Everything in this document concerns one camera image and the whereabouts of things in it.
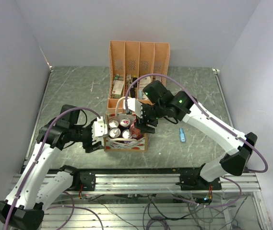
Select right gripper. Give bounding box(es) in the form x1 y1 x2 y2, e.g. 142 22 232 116
134 102 166 133

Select red cola can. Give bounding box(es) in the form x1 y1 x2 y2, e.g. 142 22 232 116
129 121 143 139

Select Red Bull can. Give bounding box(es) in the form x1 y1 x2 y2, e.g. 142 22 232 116
119 117 131 128

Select black and yellow can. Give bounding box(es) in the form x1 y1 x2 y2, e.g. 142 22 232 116
108 127 121 138

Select purple Fanta can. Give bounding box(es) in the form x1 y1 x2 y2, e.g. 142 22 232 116
121 129 133 139

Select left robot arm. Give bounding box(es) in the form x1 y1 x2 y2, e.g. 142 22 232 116
0 105 107 230

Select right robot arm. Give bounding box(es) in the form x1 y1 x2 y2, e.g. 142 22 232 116
137 81 258 190

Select black items in organizer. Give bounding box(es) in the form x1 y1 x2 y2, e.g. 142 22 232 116
126 74 137 98

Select white oval pack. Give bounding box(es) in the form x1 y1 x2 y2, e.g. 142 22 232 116
138 76 151 100

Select small blue tube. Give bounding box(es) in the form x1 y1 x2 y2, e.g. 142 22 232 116
179 128 186 143

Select red and white box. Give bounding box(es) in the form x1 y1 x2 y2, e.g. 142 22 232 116
111 80 125 99

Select peach plastic file organizer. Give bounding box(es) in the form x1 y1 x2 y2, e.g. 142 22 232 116
107 40 170 113

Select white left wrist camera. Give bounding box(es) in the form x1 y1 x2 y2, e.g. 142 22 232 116
92 116 108 146

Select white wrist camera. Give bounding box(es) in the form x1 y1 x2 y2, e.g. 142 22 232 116
123 98 142 118
92 116 108 146

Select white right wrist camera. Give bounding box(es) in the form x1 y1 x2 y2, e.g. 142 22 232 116
123 98 142 118

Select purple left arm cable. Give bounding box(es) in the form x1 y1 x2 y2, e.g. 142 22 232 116
3 107 102 230

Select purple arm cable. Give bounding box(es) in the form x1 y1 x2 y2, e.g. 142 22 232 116
124 73 269 209
3 107 102 230

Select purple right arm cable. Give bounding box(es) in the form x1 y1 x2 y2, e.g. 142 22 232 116
124 73 269 209

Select aluminium table edge rail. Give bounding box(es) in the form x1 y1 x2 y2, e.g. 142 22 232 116
212 68 234 128

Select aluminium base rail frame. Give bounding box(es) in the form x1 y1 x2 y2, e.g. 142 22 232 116
0 166 272 230

